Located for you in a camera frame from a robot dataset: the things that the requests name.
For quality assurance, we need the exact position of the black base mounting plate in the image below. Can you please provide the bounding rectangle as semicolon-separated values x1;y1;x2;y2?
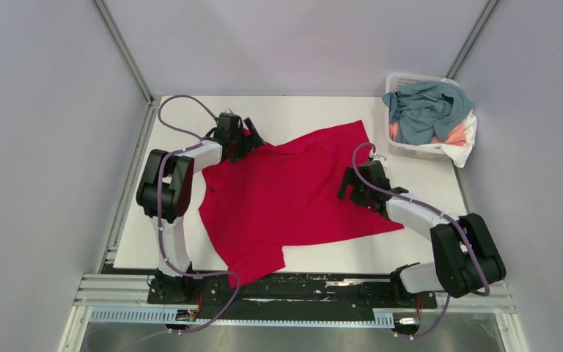
100;264;438;324

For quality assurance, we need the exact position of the white t-shirt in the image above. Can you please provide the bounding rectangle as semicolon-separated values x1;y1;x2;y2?
440;111;477;168

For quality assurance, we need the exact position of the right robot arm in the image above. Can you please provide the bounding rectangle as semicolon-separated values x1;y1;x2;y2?
337;160;507;307

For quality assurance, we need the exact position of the teal t-shirt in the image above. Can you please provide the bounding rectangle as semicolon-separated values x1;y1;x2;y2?
382;81;474;146

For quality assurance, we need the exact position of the white slotted cable duct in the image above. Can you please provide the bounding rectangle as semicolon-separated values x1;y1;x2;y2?
88;307;395;329

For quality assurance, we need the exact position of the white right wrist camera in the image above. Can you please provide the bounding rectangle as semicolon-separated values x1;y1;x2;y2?
369;151;387;164

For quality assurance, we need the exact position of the salmon pink t-shirt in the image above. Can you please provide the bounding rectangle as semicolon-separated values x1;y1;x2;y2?
389;122;467;146

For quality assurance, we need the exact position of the aluminium frame rail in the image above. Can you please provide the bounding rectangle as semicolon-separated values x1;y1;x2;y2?
58;274;528;351

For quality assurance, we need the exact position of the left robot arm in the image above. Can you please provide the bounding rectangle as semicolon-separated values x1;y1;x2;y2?
136;112;265;304

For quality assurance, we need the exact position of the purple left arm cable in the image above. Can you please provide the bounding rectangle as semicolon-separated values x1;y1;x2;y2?
82;95;242;352

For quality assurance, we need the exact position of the white plastic laundry basket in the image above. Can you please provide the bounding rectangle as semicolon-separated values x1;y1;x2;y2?
384;73;459;161

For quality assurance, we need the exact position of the red t-shirt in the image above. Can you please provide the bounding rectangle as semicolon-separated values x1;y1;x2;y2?
199;121;401;287

